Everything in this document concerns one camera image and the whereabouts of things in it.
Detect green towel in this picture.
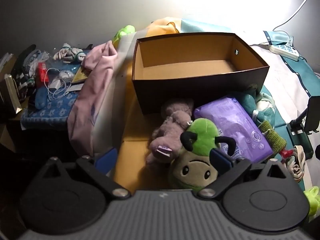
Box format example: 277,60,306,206
258,120,287,155

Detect grey multicolour sock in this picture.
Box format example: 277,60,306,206
285,145,306,182

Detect green pea plush toy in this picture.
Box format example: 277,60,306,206
169,118,236,191

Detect teal fuzzy cloth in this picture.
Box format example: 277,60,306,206
236,84,276,128

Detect pink teddy bear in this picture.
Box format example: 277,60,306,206
146,101,193,165

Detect red yarn toy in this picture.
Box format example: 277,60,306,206
279,149,295,164

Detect purple pad package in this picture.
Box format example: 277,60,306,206
194,97,273,163

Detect blue floral towel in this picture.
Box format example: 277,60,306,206
21,91,79,127

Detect white power strip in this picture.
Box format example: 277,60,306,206
268,44,299,61

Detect yellow booklet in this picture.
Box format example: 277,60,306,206
72,66,91,84

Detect pink cloth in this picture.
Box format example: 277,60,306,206
67,41,118,155

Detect black cardboard box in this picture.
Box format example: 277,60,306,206
132,33,269,115

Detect red small packet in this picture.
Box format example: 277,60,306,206
35,62,49,88

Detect colour-block bed sheet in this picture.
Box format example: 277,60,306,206
93,17,319,192

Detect black white striped socks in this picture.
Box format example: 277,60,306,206
11,44,41,101

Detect green frog plush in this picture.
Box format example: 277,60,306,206
112,25,136,47

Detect white earphone cable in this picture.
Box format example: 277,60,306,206
43,67,73,101

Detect white power cable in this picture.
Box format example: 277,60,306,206
272,0,317,32

